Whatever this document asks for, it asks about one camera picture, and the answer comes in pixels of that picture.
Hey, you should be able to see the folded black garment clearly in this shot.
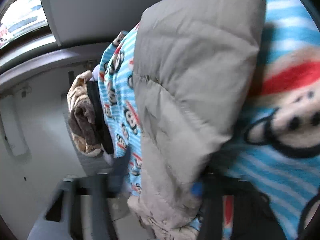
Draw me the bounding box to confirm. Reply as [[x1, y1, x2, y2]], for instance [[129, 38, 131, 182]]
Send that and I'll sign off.
[[86, 81, 114, 155]]

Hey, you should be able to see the blue monkey print blanket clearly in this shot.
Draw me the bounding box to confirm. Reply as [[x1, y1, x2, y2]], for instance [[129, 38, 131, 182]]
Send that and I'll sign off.
[[98, 0, 319, 239]]

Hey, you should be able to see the window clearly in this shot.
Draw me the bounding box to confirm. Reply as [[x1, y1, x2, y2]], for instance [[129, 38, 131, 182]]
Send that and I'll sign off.
[[1, 0, 48, 48]]

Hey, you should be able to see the beige quilted puffer jacket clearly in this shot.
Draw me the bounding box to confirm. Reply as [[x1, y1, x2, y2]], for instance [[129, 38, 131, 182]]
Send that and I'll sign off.
[[129, 0, 266, 239]]

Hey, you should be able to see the purple duvet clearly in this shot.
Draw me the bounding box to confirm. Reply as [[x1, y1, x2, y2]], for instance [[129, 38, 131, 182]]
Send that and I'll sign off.
[[86, 66, 116, 166]]

